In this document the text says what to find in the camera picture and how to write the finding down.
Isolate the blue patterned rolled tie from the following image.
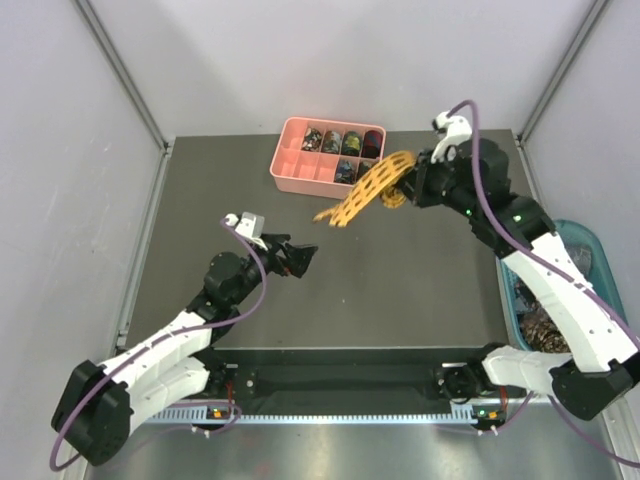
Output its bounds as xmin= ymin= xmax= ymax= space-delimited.
xmin=334 ymin=158 xmax=357 ymax=185

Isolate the right aluminium frame post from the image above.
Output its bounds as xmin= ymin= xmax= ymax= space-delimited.
xmin=516 ymin=0 xmax=612 ymax=147

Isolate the maroon rolled tie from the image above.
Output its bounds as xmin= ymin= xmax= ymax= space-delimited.
xmin=361 ymin=129 xmax=383 ymax=159

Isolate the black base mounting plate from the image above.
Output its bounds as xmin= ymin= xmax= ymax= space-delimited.
xmin=194 ymin=347 xmax=499 ymax=416

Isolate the green yellow rolled tie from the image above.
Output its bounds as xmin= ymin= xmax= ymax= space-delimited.
xmin=341 ymin=130 xmax=363 ymax=157

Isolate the left aluminium frame post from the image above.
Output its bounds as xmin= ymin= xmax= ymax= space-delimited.
xmin=71 ymin=0 xmax=170 ymax=151

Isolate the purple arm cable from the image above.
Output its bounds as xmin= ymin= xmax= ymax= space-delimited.
xmin=447 ymin=99 xmax=640 ymax=466
xmin=47 ymin=219 xmax=269 ymax=472

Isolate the grey slotted cable duct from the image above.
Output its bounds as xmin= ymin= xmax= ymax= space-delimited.
xmin=144 ymin=402 xmax=506 ymax=426

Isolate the multicolour rolled tie in box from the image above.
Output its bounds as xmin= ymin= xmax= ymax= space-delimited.
xmin=301 ymin=126 xmax=324 ymax=152

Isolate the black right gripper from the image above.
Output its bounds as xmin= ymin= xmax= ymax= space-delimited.
xmin=397 ymin=147 xmax=479 ymax=219

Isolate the brown paisley rolled tie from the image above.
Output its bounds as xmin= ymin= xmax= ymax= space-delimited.
xmin=518 ymin=302 xmax=570 ymax=353

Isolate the teal perforated plastic basket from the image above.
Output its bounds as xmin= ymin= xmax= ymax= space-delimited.
xmin=497 ymin=220 xmax=625 ymax=374

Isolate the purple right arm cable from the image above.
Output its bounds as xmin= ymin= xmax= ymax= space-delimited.
xmin=447 ymin=99 xmax=640 ymax=466

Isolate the aluminium frame post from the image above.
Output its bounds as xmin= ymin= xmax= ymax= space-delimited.
xmin=71 ymin=0 xmax=170 ymax=151
xmin=516 ymin=0 xmax=612 ymax=147

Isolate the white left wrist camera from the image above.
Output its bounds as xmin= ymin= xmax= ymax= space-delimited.
xmin=223 ymin=212 xmax=267 ymax=250

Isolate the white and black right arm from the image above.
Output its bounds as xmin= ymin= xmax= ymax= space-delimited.
xmin=398 ymin=139 xmax=639 ymax=420

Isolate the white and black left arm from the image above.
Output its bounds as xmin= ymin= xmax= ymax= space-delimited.
xmin=49 ymin=234 xmax=318 ymax=472

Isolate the yellow patterned necktie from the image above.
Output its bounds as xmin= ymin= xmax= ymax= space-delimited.
xmin=313 ymin=150 xmax=416 ymax=228

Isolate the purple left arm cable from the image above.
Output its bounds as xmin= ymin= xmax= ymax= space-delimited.
xmin=47 ymin=219 xmax=269 ymax=472

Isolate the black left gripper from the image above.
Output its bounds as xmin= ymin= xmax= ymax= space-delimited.
xmin=231 ymin=234 xmax=317 ymax=306

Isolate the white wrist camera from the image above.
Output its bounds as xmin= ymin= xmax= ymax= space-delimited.
xmin=223 ymin=212 xmax=267 ymax=250
xmin=430 ymin=111 xmax=472 ymax=164

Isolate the dark floral rolled tie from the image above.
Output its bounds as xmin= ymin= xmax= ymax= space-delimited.
xmin=321 ymin=130 xmax=342 ymax=154

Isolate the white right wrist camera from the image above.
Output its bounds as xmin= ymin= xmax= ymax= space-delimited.
xmin=430 ymin=111 xmax=472 ymax=164

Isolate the pink compartment organizer box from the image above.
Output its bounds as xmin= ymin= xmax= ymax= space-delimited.
xmin=270 ymin=117 xmax=387 ymax=199

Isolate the black yellow rolled tie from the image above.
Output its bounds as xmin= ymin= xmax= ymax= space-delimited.
xmin=356 ymin=159 xmax=376 ymax=181

